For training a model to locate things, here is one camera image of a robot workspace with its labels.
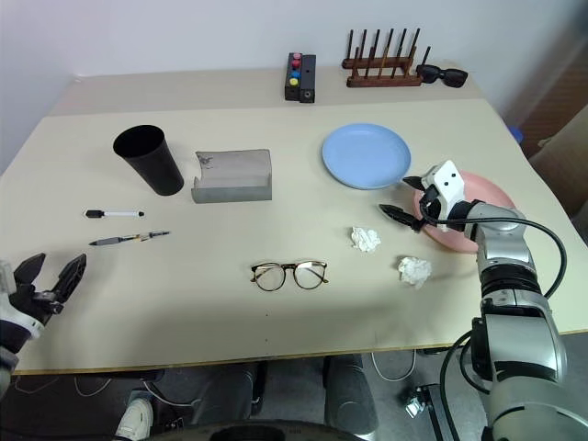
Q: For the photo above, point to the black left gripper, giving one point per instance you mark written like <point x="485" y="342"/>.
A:
<point x="34" y="301"/>

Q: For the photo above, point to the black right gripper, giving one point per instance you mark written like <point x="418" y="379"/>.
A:
<point x="435" y="209"/>

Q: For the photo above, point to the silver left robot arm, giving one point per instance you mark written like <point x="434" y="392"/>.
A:
<point x="7" y="337"/>

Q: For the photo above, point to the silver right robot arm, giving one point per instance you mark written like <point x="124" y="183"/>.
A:
<point x="505" y="229"/>

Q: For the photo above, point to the crumpled white tissue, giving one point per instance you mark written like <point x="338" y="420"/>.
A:
<point x="414" y="270"/>
<point x="365" y="239"/>

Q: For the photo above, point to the light blue plate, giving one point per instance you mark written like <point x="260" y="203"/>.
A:
<point x="363" y="154"/>

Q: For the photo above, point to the grey ballpoint pen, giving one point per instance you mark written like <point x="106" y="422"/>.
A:
<point x="110" y="240"/>

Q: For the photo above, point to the pink plate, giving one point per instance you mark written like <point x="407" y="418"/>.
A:
<point x="491" y="190"/>

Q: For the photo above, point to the white marker with black cap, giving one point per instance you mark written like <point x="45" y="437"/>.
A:
<point x="119" y="214"/>

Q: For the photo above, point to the brown wooden peg rack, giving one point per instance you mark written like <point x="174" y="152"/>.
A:
<point x="381" y="82"/>

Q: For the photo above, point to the small blue object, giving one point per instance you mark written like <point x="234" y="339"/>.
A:
<point x="518" y="134"/>

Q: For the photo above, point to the black sunglasses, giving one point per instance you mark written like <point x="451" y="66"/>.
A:
<point x="452" y="78"/>

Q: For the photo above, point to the tortoiseshell round eyeglasses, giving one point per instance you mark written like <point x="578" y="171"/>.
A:
<point x="288" y="266"/>

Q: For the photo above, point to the black plastic cup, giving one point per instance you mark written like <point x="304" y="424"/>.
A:
<point x="156" y="170"/>

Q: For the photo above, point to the plain black box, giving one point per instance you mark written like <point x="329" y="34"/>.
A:
<point x="307" y="78"/>

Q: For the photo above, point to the black box with coloured buttons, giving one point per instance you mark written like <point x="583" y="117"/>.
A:
<point x="291" y="92"/>

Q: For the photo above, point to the white shoe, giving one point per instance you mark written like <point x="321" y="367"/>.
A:
<point x="135" y="418"/>

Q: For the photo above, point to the dark grey rounded pad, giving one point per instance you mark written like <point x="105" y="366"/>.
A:
<point x="349" y="395"/>

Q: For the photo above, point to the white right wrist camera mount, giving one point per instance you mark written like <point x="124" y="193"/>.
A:
<point x="450" y="181"/>

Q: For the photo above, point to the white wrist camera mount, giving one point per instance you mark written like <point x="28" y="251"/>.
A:
<point x="23" y="321"/>
<point x="450" y="181"/>

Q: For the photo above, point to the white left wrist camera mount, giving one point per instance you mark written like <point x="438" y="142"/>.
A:
<point x="23" y="321"/>

